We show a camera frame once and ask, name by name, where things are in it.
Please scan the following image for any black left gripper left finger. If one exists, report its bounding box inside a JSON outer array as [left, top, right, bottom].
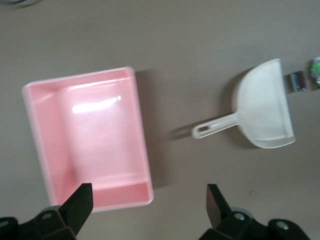
[[57, 182, 94, 238]]

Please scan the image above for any brown table cloth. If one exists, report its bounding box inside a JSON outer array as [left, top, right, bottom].
[[0, 0, 320, 240]]

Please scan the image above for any beige plastic dustpan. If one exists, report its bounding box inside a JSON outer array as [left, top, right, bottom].
[[191, 58, 297, 150]]

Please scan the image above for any dark rectangular electronic component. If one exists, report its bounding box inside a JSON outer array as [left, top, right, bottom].
[[286, 71, 308, 93]]

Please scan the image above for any pink plastic bin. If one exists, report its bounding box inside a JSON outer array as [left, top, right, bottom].
[[21, 66, 155, 213]]

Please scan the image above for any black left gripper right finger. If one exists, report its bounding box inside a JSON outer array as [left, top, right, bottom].
[[206, 183, 233, 230]]

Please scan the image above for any white green electronic scrap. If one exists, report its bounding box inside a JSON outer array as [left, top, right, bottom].
[[306, 56, 320, 90]]

